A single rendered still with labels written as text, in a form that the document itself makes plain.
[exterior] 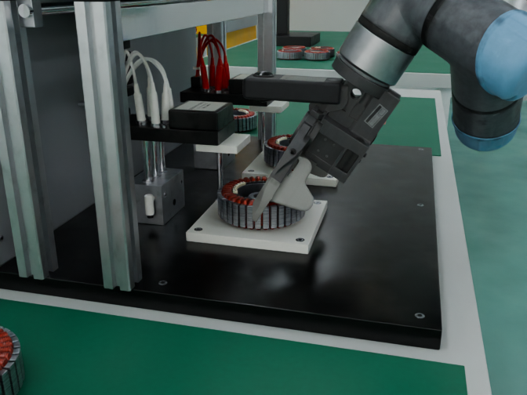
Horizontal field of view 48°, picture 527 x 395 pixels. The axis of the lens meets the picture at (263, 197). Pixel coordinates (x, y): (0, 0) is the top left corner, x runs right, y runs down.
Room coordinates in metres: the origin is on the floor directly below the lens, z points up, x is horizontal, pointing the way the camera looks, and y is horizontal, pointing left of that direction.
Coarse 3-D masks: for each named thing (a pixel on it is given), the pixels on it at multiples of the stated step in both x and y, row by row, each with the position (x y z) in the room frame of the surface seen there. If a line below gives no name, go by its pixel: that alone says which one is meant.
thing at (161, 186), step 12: (168, 168) 0.77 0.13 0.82; (156, 180) 0.72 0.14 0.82; (168, 180) 0.72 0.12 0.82; (180, 180) 0.75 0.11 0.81; (144, 192) 0.70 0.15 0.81; (156, 192) 0.70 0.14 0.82; (168, 192) 0.71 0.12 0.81; (180, 192) 0.75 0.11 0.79; (144, 204) 0.70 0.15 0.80; (156, 204) 0.70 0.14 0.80; (168, 204) 0.71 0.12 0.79; (180, 204) 0.75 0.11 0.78; (144, 216) 0.70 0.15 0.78; (156, 216) 0.70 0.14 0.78; (168, 216) 0.71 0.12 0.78
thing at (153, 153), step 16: (176, 112) 0.69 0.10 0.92; (192, 112) 0.69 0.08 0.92; (208, 112) 0.68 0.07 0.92; (224, 112) 0.71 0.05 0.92; (144, 128) 0.70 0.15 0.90; (160, 128) 0.70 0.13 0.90; (176, 128) 0.69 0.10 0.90; (192, 128) 0.69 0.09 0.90; (208, 128) 0.68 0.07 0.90; (224, 128) 0.70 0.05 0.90; (144, 144) 0.71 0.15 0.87; (160, 144) 0.75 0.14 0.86; (208, 144) 0.68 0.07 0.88; (224, 144) 0.68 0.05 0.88; (240, 144) 0.69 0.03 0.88; (144, 160) 0.71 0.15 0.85; (160, 160) 0.75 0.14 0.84; (144, 176) 0.71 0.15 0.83
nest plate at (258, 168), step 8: (256, 160) 0.95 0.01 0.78; (248, 168) 0.90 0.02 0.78; (256, 168) 0.90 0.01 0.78; (264, 168) 0.90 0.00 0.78; (272, 168) 0.90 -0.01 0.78; (248, 176) 0.88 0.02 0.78; (312, 176) 0.86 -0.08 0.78; (328, 176) 0.86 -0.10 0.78; (312, 184) 0.85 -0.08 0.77; (320, 184) 0.85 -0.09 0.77; (328, 184) 0.85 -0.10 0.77; (336, 184) 0.85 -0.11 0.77
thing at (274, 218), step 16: (256, 176) 0.75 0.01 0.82; (224, 192) 0.69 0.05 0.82; (240, 192) 0.71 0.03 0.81; (256, 192) 0.71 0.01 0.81; (224, 208) 0.67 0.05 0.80; (240, 208) 0.65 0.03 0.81; (272, 208) 0.65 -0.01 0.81; (288, 208) 0.65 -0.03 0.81; (240, 224) 0.65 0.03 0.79; (256, 224) 0.64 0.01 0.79; (272, 224) 0.65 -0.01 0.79; (288, 224) 0.65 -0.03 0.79
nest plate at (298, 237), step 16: (208, 208) 0.72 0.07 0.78; (320, 208) 0.72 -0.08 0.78; (208, 224) 0.67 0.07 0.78; (224, 224) 0.67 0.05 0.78; (304, 224) 0.67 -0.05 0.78; (320, 224) 0.70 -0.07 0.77; (192, 240) 0.64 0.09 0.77; (208, 240) 0.64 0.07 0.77; (224, 240) 0.63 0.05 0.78; (240, 240) 0.63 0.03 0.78; (256, 240) 0.62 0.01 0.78; (272, 240) 0.62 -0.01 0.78; (288, 240) 0.62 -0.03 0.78; (304, 240) 0.62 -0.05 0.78
